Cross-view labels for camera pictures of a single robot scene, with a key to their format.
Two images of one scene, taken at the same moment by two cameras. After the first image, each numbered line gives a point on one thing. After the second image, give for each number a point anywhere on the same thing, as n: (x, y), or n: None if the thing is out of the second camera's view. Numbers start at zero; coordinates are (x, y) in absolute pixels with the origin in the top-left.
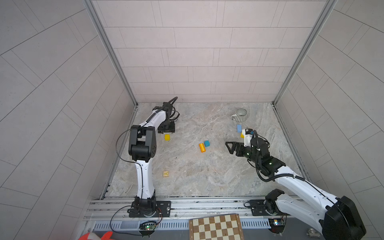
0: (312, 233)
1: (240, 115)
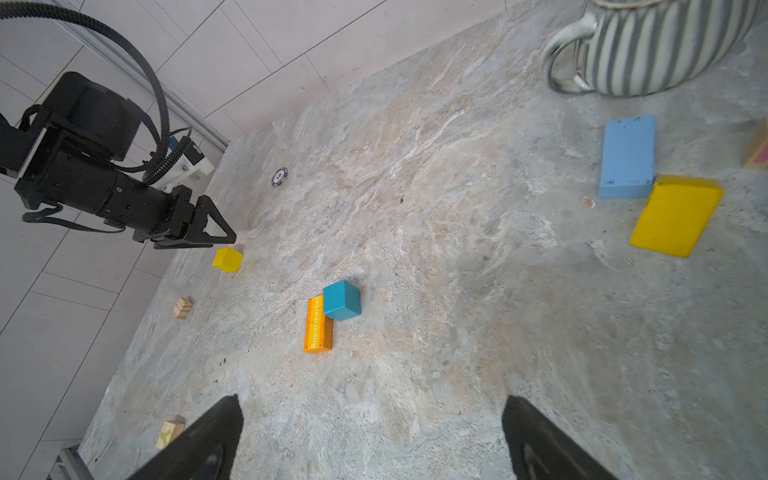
0: None
1: (637, 47)
